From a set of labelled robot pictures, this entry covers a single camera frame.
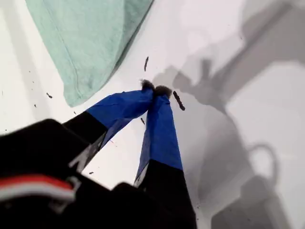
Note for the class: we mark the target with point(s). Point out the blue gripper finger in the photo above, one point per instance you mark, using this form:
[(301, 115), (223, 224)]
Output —
[(159, 143), (119, 107)]

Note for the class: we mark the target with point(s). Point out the pale green T-shirt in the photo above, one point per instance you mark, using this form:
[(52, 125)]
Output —
[(90, 43)]

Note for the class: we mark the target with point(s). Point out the dark lint scrap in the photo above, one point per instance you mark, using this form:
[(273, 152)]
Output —
[(146, 63), (178, 100)]

